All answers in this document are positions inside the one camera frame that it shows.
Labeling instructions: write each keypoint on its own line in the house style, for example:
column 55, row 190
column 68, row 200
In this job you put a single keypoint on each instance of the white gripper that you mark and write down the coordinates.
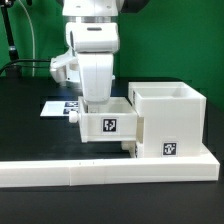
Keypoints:
column 95, row 72

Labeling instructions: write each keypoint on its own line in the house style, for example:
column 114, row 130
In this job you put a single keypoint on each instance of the white drawer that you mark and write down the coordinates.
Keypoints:
column 114, row 121
column 131, row 147

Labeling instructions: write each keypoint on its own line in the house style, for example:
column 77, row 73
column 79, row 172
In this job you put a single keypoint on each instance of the white drawer cabinet box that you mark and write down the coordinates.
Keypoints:
column 170, row 119

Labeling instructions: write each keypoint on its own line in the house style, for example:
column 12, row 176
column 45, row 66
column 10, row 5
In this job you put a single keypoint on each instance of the white front drawer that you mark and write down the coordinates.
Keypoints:
column 131, row 147

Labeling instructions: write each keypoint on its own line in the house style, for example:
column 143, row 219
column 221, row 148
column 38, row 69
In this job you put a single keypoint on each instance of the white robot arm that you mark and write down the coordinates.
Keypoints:
column 93, row 39

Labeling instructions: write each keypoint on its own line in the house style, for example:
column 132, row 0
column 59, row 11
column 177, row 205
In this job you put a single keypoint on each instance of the marker tag sheet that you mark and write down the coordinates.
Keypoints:
column 58, row 108

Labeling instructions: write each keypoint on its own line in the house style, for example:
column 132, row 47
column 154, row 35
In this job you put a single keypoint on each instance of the white L-shaped fence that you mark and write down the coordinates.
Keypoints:
column 204, row 167

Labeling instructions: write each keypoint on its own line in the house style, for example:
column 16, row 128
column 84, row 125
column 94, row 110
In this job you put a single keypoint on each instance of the black camera stand pole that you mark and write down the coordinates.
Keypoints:
column 12, row 70

